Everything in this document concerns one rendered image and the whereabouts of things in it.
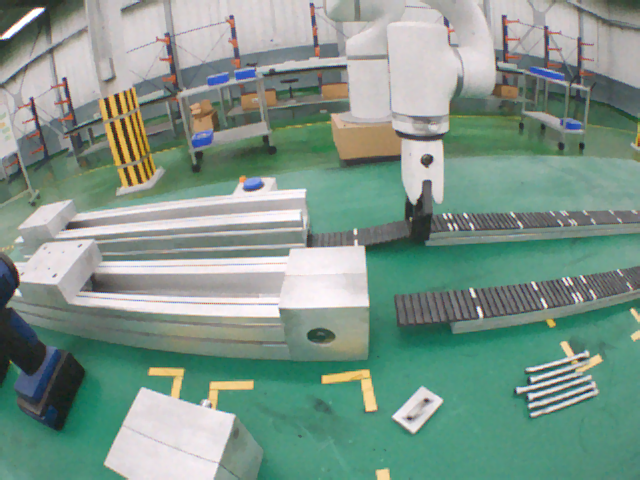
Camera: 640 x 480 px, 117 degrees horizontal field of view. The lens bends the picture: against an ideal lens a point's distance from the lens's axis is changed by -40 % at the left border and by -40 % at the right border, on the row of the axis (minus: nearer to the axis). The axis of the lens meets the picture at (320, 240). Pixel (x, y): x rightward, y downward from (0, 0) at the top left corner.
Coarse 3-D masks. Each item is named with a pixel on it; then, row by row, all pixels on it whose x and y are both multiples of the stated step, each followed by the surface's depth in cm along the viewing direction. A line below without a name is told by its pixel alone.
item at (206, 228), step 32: (288, 192) 55; (96, 224) 60; (128, 224) 53; (160, 224) 51; (192, 224) 50; (224, 224) 49; (256, 224) 49; (288, 224) 49; (32, 256) 60; (128, 256) 55; (160, 256) 54; (192, 256) 53; (224, 256) 53; (256, 256) 52; (288, 256) 52
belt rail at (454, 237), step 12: (540, 228) 49; (552, 228) 49; (564, 228) 49; (576, 228) 48; (588, 228) 48; (600, 228) 48; (612, 228) 48; (624, 228) 47; (636, 228) 46; (432, 240) 52; (444, 240) 52; (456, 240) 52; (468, 240) 52; (480, 240) 52; (492, 240) 51; (504, 240) 51; (516, 240) 51
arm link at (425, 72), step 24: (408, 24) 32; (432, 24) 32; (408, 48) 34; (432, 48) 33; (408, 72) 36; (432, 72) 35; (456, 72) 35; (408, 96) 38; (432, 96) 37; (456, 96) 39
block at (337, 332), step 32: (320, 256) 38; (352, 256) 37; (288, 288) 34; (320, 288) 33; (352, 288) 33; (288, 320) 33; (320, 320) 32; (352, 320) 32; (320, 352) 36; (352, 352) 35
